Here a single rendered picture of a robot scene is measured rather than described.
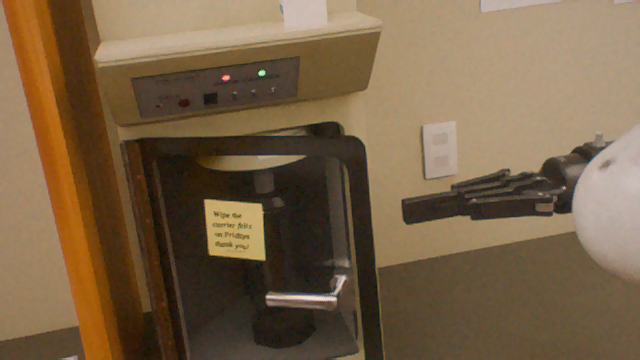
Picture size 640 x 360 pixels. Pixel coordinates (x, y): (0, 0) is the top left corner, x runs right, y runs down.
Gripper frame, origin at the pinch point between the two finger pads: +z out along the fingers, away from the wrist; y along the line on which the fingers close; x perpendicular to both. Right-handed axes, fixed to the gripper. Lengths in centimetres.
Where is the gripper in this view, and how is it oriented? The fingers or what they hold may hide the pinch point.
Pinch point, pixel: (430, 207)
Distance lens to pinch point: 94.6
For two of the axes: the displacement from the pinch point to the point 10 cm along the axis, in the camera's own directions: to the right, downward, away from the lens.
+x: 0.9, 9.4, 3.2
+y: 2.2, 2.9, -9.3
